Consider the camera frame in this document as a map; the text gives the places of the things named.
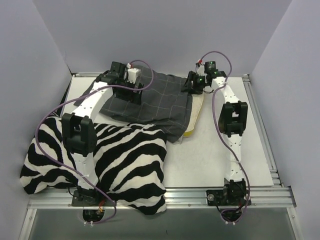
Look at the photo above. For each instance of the white pillow with yellow edge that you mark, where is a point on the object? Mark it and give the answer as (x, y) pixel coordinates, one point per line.
(196, 106)

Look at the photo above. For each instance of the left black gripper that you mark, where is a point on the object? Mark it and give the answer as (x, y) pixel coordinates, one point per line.
(127, 93)

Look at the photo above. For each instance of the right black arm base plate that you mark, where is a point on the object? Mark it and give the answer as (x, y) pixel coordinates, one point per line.
(217, 197)

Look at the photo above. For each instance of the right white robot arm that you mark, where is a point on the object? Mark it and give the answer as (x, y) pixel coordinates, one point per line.
(230, 124)

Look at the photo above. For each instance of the zebra striped cushion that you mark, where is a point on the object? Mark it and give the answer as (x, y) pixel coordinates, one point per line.
(129, 163)

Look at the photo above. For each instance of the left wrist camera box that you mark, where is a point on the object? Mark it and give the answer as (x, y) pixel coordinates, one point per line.
(133, 74)

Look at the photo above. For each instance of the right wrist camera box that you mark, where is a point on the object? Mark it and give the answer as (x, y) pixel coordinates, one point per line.
(200, 68)

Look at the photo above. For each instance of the aluminium rail frame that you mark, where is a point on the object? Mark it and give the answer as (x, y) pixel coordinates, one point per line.
(196, 165)

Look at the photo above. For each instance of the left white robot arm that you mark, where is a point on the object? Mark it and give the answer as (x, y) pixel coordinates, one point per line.
(78, 131)

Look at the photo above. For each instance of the dark grey checked pillowcase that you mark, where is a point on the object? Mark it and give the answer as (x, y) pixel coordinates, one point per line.
(163, 104)

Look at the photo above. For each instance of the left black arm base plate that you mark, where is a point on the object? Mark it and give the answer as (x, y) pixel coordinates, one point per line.
(88, 198)

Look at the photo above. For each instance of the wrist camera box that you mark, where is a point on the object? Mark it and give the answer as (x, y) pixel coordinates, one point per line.
(200, 68)
(133, 74)

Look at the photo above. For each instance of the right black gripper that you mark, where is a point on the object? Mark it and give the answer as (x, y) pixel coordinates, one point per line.
(189, 83)

